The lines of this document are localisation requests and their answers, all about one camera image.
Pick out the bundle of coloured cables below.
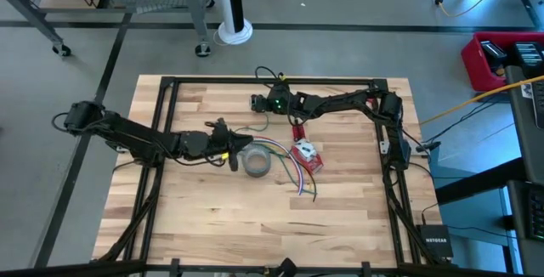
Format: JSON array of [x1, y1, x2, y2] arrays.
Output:
[[252, 140, 305, 195]]

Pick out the black round cord spool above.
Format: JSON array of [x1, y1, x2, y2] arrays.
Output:
[[249, 93, 269, 114]]

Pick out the black keyboard coloured keys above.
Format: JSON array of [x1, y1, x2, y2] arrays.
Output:
[[528, 185, 544, 243]]

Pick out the black desk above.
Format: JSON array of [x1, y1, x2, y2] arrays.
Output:
[[433, 64, 544, 277]]

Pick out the red circuit board module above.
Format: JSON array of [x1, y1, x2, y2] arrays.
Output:
[[290, 138, 325, 172]]

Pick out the red plastic bin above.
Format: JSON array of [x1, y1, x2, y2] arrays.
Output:
[[461, 31, 544, 93]]

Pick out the thick yellow extension cord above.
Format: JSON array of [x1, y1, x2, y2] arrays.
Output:
[[419, 74, 544, 126]]

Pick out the white cable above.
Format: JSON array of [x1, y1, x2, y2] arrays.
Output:
[[252, 138, 303, 196]]

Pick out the white pole with round base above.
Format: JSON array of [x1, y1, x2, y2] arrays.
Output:
[[212, 0, 254, 46]]

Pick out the black cable loom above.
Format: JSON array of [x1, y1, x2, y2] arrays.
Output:
[[381, 164, 430, 265], [95, 164, 167, 265]]

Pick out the red cable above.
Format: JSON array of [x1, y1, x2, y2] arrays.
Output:
[[252, 135, 303, 184]]

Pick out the black device with label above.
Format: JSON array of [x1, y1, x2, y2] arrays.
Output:
[[513, 41, 544, 79], [479, 39, 508, 75]]

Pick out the black Netgear network switch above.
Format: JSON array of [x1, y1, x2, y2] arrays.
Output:
[[415, 223, 455, 259]]

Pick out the wide tape roll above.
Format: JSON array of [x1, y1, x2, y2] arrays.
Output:
[[241, 143, 272, 179]]

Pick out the black cable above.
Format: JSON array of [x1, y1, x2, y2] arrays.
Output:
[[267, 151, 318, 203]]

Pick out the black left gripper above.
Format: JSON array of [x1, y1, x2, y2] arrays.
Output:
[[203, 117, 255, 161]]

